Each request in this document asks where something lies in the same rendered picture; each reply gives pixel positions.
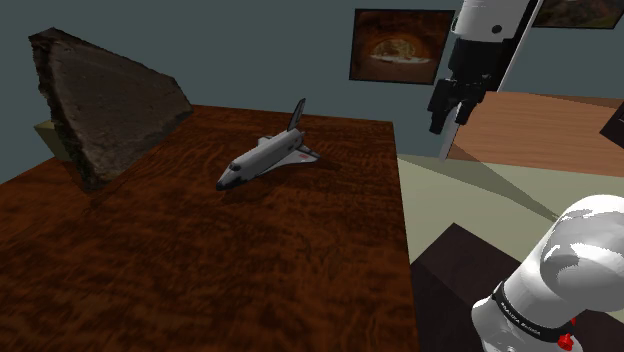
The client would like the brown tunnel wall picture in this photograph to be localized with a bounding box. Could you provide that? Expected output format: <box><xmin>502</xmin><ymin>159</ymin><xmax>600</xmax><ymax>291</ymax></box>
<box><xmin>348</xmin><ymin>8</ymin><xmax>457</xmax><ymax>87</ymax></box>

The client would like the dark brown wooden table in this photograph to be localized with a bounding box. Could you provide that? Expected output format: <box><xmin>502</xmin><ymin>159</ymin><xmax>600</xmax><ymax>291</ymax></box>
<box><xmin>0</xmin><ymin>104</ymin><xmax>421</xmax><ymax>352</ymax></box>

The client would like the dark robot stand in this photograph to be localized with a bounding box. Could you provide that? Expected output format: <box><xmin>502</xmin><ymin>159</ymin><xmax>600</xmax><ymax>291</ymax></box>
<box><xmin>410</xmin><ymin>222</ymin><xmax>624</xmax><ymax>352</ymax></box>

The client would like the dark brown rock slab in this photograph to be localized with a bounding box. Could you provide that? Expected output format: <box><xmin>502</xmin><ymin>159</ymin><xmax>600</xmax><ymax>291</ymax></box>
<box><xmin>27</xmin><ymin>27</ymin><xmax>195</xmax><ymax>192</ymax></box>

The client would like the landscape wall picture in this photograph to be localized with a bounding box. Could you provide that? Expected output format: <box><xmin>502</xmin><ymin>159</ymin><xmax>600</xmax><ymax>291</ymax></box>
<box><xmin>531</xmin><ymin>0</ymin><xmax>624</xmax><ymax>31</ymax></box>

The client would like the light brown wooden table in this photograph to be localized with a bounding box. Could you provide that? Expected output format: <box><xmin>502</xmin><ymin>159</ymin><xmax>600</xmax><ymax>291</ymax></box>
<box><xmin>446</xmin><ymin>90</ymin><xmax>624</xmax><ymax>179</ymax></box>

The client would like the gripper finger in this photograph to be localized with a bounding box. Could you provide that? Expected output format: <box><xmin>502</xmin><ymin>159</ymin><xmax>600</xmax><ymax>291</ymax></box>
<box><xmin>427</xmin><ymin>78</ymin><xmax>462</xmax><ymax>136</ymax></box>
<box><xmin>455</xmin><ymin>81</ymin><xmax>491</xmax><ymax>126</ymax></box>

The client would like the white space shuttle toy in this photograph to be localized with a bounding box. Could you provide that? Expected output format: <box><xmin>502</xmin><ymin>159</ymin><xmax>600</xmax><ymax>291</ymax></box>
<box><xmin>215</xmin><ymin>97</ymin><xmax>322</xmax><ymax>192</ymax></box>

